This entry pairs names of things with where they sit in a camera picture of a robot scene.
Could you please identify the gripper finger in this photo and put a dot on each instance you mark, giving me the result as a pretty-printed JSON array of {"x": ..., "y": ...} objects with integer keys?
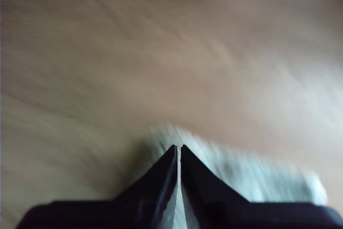
[
  {"x": 211, "y": 202},
  {"x": 150, "y": 202}
]

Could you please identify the mint green fluffy tea towel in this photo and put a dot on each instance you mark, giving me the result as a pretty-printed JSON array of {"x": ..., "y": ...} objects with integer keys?
[{"x": 254, "y": 178}]

